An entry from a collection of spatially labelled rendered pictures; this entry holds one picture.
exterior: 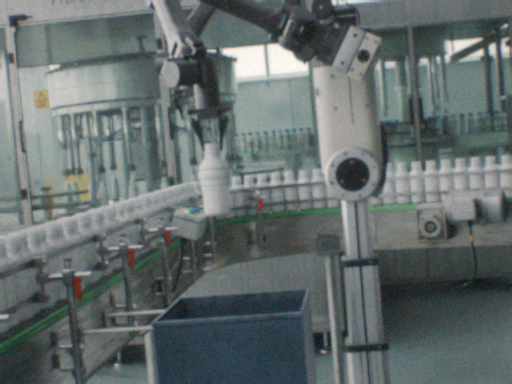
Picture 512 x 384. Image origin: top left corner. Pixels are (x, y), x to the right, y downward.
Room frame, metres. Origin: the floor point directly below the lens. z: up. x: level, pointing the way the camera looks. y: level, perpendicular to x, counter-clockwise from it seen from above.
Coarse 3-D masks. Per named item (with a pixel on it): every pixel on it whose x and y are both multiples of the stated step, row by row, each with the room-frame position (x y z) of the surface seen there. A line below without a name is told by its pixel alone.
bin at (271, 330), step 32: (160, 320) 2.07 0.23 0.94; (192, 320) 2.00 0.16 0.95; (224, 320) 2.00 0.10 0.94; (256, 320) 1.99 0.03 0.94; (288, 320) 1.99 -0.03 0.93; (160, 352) 2.01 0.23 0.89; (192, 352) 2.01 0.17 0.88; (224, 352) 2.00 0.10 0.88; (256, 352) 1.99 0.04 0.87; (288, 352) 1.99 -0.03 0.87
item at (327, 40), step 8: (320, 24) 2.66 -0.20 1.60; (320, 32) 2.65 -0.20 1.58; (328, 32) 2.64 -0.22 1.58; (336, 32) 2.64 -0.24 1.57; (344, 32) 2.63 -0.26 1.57; (312, 40) 2.65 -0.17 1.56; (320, 40) 2.65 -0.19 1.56; (328, 40) 2.63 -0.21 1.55; (336, 40) 2.63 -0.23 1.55; (320, 48) 2.66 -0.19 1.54; (328, 48) 2.64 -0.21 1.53; (336, 48) 2.63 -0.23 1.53; (328, 56) 2.66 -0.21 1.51; (328, 64) 2.64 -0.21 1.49
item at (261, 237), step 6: (246, 192) 4.02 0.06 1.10; (258, 192) 3.96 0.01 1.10; (252, 198) 4.00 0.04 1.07; (258, 198) 3.95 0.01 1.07; (264, 198) 3.93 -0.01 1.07; (252, 204) 4.01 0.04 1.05; (258, 204) 3.96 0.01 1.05; (258, 210) 3.96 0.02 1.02; (258, 216) 3.96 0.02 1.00; (258, 228) 3.99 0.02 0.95; (258, 234) 3.99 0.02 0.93; (264, 234) 3.96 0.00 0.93; (258, 240) 4.01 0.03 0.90; (264, 240) 3.98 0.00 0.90; (264, 246) 3.97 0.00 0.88
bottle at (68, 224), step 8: (64, 224) 2.20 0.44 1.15; (72, 224) 2.21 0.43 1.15; (64, 232) 2.20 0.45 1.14; (72, 232) 2.21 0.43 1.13; (72, 240) 2.20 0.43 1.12; (80, 240) 2.22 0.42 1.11; (80, 248) 2.21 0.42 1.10; (72, 256) 2.20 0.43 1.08; (80, 256) 2.21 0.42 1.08; (72, 264) 2.19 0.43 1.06; (80, 264) 2.21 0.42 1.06
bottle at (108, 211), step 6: (108, 210) 2.56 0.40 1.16; (108, 216) 2.56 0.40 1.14; (108, 222) 2.55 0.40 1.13; (114, 222) 2.56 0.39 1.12; (114, 234) 2.55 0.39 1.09; (114, 240) 2.55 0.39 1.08; (114, 246) 2.55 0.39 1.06; (120, 258) 2.56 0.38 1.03; (114, 264) 2.55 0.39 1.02; (120, 264) 2.56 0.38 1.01; (114, 270) 2.55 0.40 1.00
